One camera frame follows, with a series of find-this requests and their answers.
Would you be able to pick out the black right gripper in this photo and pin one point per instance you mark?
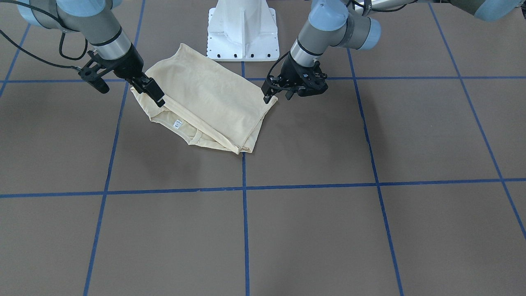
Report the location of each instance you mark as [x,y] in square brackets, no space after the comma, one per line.
[127,63]

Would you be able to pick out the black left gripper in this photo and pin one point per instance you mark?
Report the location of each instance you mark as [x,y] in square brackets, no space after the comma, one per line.
[294,69]

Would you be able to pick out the beige long-sleeve printed shirt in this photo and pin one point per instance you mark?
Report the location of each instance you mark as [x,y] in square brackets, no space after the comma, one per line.
[206,104]

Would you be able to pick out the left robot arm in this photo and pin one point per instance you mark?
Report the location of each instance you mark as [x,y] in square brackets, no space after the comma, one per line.
[344,24]

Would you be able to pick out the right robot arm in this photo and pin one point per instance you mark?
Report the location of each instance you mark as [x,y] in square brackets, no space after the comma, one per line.
[113,51]

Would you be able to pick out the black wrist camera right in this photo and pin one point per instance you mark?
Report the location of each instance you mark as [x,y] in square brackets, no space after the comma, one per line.
[93,71]

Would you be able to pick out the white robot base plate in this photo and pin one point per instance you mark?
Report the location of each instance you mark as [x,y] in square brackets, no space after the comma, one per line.
[242,30]

